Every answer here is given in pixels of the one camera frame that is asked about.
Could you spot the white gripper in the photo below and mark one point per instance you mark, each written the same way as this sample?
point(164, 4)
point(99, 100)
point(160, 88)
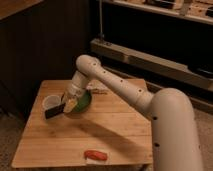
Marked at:
point(70, 96)

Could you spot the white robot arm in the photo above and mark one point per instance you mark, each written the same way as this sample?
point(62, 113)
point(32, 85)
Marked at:
point(174, 129)

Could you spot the green bowl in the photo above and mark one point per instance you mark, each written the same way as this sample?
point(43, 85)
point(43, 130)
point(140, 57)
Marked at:
point(83, 103)

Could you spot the white and red packet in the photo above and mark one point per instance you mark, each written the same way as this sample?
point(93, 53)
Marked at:
point(97, 89)

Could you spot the orange sushi toy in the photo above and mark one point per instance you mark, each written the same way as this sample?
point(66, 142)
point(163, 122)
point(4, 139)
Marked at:
point(95, 155)

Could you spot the metal pole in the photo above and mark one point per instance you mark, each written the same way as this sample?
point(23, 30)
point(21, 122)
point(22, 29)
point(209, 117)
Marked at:
point(101, 21)

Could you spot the wooden shelf rail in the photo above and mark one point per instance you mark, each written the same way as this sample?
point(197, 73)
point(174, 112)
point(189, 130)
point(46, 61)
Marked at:
point(151, 63)

